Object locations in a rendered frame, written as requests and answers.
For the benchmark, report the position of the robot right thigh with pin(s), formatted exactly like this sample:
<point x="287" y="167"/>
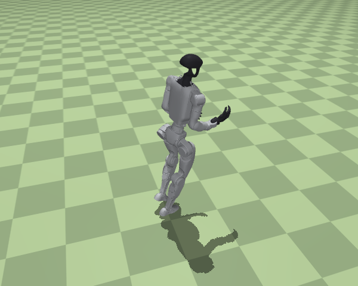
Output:
<point x="186" y="150"/>

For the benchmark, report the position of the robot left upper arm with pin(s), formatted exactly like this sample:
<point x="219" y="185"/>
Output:
<point x="167" y="91"/>

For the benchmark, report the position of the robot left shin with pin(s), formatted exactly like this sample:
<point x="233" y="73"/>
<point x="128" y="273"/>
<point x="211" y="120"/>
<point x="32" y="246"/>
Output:
<point x="167" y="172"/>

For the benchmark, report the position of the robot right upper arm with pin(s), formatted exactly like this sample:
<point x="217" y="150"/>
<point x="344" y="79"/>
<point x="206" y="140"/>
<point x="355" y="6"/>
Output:
<point x="197" y="100"/>

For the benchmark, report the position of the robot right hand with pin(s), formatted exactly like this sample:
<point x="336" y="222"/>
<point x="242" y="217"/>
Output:
<point x="222" y="117"/>

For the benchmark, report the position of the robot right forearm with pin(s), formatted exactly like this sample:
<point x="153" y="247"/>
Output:
<point x="200" y="126"/>

